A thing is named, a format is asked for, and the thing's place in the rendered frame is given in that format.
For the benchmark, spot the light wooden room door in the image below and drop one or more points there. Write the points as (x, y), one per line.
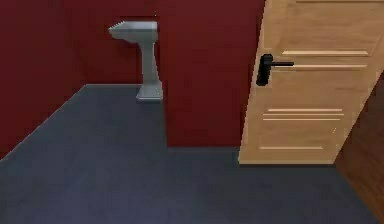
(310, 93)

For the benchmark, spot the white pedestal sink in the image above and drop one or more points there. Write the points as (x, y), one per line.
(148, 60)

